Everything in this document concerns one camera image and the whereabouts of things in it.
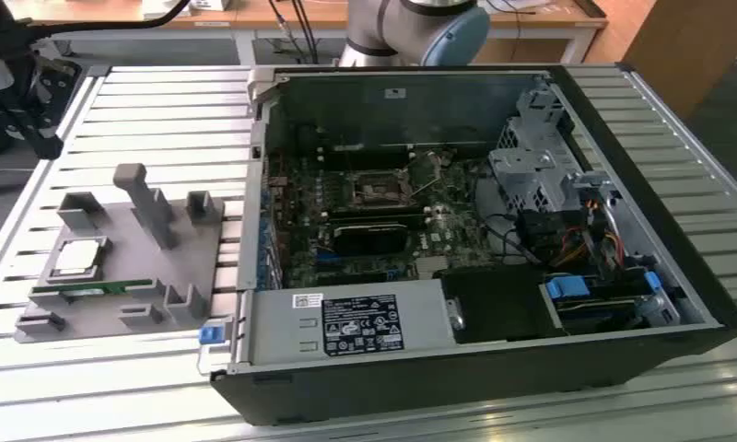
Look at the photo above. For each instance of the silver green CPU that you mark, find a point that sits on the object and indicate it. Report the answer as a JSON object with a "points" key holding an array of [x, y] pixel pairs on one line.
{"points": [[82, 257]]}

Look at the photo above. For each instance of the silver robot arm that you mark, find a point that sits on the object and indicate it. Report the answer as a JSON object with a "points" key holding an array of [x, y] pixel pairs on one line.
{"points": [[375, 27]]}

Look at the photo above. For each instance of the CPU socket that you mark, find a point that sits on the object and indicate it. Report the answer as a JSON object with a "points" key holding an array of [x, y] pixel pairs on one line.
{"points": [[378, 188]]}

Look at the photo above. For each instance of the black RAM slot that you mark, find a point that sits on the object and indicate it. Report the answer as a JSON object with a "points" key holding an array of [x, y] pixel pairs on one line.
{"points": [[375, 221], [375, 213]]}

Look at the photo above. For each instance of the grey parts rack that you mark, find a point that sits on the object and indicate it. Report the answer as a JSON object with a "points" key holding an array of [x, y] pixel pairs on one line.
{"points": [[160, 262]]}

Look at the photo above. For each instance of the green RAM stick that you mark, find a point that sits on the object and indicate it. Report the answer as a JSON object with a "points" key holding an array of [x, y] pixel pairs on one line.
{"points": [[120, 285]]}

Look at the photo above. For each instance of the blue case latch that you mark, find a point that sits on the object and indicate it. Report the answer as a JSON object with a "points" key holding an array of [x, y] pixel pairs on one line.
{"points": [[214, 335]]}

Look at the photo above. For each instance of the grey power supply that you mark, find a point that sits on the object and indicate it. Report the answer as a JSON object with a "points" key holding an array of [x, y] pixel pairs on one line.
{"points": [[271, 322]]}

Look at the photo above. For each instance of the black cooler block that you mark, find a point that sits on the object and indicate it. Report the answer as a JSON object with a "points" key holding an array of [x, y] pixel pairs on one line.
{"points": [[371, 239]]}

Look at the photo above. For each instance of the thin metal locking lever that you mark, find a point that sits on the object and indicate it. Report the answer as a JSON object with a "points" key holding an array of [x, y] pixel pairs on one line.
{"points": [[434, 185]]}

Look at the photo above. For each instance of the dark green motherboard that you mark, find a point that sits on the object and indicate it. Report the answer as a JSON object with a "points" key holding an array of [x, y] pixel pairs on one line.
{"points": [[443, 230]]}

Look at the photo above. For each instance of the small silver heat sink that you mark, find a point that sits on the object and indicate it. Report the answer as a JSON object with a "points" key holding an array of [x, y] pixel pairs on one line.
{"points": [[434, 268]]}

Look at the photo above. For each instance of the metal drive cage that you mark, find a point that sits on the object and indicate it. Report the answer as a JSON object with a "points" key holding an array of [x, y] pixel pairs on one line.
{"points": [[529, 179]]}

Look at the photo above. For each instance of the wooden desk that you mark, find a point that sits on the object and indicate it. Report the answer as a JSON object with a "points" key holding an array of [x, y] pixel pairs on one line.
{"points": [[529, 20]]}

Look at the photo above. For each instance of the black plastic shroud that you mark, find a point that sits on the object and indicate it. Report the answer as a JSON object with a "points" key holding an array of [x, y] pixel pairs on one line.
{"points": [[498, 304]]}

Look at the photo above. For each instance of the black open PC case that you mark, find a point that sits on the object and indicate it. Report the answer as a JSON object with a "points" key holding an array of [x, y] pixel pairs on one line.
{"points": [[406, 396]]}

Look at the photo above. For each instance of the blue disk carrier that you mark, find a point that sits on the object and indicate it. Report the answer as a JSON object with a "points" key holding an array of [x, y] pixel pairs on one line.
{"points": [[569, 287]]}

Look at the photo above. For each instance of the blue plastic clip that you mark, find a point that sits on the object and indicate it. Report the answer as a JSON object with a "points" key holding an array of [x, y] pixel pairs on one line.
{"points": [[653, 283]]}

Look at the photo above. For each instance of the brown wooden cabinet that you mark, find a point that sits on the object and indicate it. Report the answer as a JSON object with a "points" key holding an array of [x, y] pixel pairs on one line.
{"points": [[701, 46]]}

